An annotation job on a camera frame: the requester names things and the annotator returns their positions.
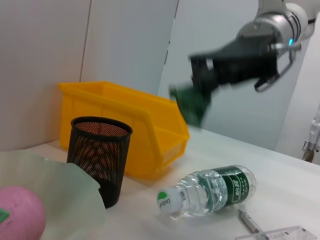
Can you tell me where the black mesh pen holder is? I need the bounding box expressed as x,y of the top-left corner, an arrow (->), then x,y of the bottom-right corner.
66,116 -> 134,210

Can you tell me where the right gripper cable with connector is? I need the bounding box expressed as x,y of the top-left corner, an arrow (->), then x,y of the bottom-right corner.
254,42 -> 302,94

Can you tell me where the pale green glass fruit plate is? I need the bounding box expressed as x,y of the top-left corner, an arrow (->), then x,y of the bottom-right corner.
0,149 -> 107,240

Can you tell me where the transparent plastic ruler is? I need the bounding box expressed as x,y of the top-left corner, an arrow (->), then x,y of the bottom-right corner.
234,225 -> 318,240

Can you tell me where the yellow plastic bin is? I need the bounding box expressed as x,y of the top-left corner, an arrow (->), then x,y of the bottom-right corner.
57,80 -> 190,180

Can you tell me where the silver ballpoint pen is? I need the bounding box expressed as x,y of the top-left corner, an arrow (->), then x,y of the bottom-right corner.
237,209 -> 263,233

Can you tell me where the pink toy peach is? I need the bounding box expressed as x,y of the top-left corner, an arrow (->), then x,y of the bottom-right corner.
0,185 -> 47,240

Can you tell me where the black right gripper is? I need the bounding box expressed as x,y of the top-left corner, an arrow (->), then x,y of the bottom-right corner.
190,36 -> 279,100

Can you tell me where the clear green-label water bottle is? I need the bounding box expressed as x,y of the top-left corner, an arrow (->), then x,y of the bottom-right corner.
156,164 -> 258,217

